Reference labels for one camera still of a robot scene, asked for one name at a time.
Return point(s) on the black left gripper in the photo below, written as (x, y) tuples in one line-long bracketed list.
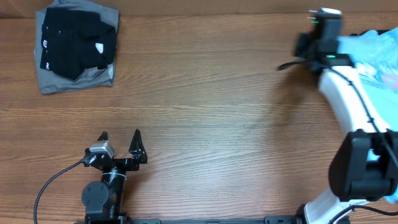
[(138, 154)]

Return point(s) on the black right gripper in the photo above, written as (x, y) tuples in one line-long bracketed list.
[(298, 41)]

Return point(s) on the light blue printed t-shirt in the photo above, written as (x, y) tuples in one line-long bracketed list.
[(374, 54)]

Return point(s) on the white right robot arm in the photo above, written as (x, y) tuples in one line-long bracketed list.
[(357, 74)]

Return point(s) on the folded grey garment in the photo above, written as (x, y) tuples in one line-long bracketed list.
[(50, 82)]

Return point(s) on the folded black garment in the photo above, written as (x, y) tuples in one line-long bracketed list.
[(73, 41)]

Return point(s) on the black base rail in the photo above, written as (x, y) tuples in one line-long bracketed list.
[(278, 219)]

